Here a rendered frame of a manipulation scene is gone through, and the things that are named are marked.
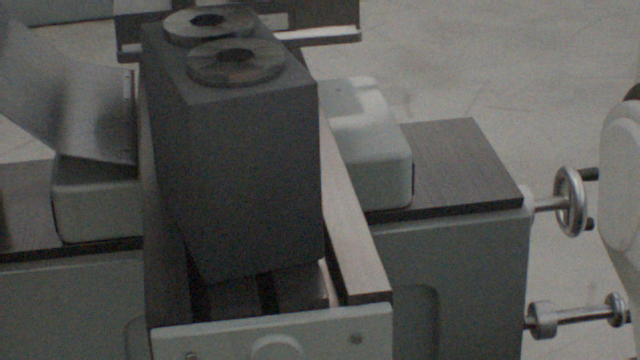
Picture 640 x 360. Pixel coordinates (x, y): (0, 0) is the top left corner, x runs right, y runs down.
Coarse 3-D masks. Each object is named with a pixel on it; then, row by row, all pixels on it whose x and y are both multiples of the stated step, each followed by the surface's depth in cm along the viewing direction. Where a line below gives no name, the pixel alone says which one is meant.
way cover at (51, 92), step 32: (0, 0) 160; (0, 32) 153; (32, 32) 163; (0, 64) 145; (32, 64) 154; (64, 64) 163; (96, 64) 167; (0, 96) 138; (32, 96) 146; (64, 96) 154; (96, 96) 157; (128, 96) 159; (32, 128) 138; (64, 128) 145; (96, 128) 148; (128, 128) 150; (128, 160) 142
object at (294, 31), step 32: (128, 0) 155; (160, 0) 154; (192, 0) 150; (224, 0) 152; (288, 0) 152; (320, 0) 153; (352, 0) 154; (128, 32) 151; (288, 32) 154; (320, 32) 155; (352, 32) 155
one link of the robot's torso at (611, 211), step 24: (624, 120) 102; (600, 144) 108; (624, 144) 102; (600, 168) 108; (624, 168) 103; (600, 192) 108; (624, 192) 103; (600, 216) 109; (624, 216) 104; (624, 240) 105; (624, 264) 109; (624, 288) 115
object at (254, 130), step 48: (144, 48) 111; (192, 48) 105; (240, 48) 101; (192, 96) 95; (240, 96) 95; (288, 96) 97; (192, 144) 96; (240, 144) 97; (288, 144) 99; (192, 192) 100; (240, 192) 99; (288, 192) 101; (192, 240) 105; (240, 240) 102; (288, 240) 104
